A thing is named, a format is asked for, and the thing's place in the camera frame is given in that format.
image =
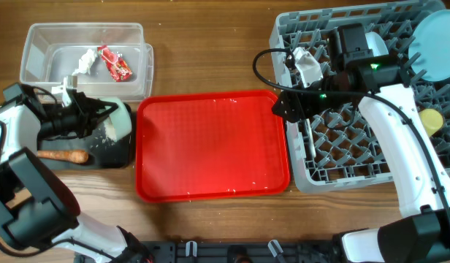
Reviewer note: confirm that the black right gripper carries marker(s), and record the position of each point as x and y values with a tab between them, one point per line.
292	101

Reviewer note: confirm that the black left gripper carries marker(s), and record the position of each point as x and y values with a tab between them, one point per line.
83	107

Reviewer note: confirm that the green bowl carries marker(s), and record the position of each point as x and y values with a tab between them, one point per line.
121	118

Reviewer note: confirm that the orange carrot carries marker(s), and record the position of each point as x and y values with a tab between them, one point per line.
73	156

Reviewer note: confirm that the white plastic spoon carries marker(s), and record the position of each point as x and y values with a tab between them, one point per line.
309	132

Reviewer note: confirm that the red snack wrapper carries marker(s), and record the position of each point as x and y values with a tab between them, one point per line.
117	67

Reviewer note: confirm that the white tissue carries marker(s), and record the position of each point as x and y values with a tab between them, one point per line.
85	62

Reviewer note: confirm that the small light blue bowl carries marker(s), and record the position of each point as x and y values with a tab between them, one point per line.
376	44

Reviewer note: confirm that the yellow cup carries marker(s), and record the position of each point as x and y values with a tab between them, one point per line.
432	120

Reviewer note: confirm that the light blue plate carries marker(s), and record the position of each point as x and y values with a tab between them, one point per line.
432	42

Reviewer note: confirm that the cooked white rice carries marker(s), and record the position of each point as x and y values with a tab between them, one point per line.
104	135

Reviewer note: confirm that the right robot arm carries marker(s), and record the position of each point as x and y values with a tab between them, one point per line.
380	87

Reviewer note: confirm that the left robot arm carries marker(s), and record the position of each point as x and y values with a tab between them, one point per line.
38	212

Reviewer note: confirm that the black waste tray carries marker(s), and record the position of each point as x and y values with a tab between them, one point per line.
116	156

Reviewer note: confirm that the grey plastic dishwasher rack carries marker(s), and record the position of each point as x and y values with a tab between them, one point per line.
347	153

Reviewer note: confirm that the clear plastic waste bin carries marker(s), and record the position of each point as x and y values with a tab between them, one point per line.
52	50

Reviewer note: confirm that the red plastic tray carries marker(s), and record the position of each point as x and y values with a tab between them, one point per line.
210	146

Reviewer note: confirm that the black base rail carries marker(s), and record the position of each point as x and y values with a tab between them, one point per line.
338	249

